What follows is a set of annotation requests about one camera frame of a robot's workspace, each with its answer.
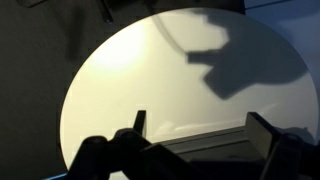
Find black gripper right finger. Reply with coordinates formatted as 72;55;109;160
245;112;320;180

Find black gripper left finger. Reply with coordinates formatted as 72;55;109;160
68;109;158;180

